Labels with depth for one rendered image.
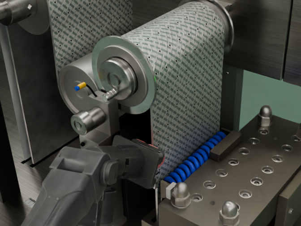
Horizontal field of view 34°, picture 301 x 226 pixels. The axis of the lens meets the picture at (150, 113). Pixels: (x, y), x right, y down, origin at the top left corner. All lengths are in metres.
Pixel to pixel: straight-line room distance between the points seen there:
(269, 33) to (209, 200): 0.37
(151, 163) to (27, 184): 0.44
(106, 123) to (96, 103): 0.04
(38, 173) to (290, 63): 0.64
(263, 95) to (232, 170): 2.35
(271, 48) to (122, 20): 0.33
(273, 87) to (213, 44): 2.48
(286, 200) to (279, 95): 2.41
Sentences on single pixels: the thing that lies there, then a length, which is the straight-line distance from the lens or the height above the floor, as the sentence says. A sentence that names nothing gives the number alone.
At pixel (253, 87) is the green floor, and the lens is 3.42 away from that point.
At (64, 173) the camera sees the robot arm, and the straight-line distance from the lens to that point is 0.70.
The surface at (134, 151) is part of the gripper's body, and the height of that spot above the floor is 1.16.
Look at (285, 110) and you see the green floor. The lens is 3.20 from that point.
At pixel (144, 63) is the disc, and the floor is 1.29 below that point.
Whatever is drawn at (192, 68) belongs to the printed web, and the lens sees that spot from 0.93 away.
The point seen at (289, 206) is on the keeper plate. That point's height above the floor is 0.99.
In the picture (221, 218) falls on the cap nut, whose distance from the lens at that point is 0.88.
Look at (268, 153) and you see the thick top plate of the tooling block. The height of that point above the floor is 1.03.
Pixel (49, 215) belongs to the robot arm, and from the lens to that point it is 0.65.
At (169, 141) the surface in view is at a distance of 0.95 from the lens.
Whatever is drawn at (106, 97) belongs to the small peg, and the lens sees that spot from 0.85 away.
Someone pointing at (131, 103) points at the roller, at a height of 1.20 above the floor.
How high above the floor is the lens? 1.66
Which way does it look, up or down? 32 degrees down
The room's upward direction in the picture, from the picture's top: 2 degrees counter-clockwise
